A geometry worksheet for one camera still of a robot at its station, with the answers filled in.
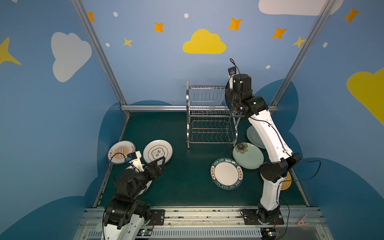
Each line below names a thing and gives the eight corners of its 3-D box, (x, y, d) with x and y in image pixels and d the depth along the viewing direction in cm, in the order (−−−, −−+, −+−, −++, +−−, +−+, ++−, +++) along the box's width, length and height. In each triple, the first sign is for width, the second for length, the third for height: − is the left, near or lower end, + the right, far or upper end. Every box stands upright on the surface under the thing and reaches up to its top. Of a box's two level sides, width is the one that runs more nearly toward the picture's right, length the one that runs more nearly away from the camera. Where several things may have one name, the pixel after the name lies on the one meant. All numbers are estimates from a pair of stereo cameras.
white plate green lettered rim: (212, 189, 86) (212, 188, 84) (209, 159, 98) (210, 158, 96) (245, 189, 86) (246, 188, 84) (238, 159, 98) (239, 158, 96)
